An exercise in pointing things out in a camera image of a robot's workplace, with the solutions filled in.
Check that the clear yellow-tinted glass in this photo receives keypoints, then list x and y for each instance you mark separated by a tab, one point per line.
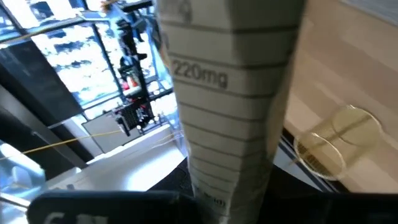
335	146

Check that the black perforated equipment box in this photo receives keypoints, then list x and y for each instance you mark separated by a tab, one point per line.
136	116

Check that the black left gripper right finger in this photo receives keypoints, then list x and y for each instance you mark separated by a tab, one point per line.
326	208

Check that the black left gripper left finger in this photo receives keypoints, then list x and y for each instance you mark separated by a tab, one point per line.
109	207

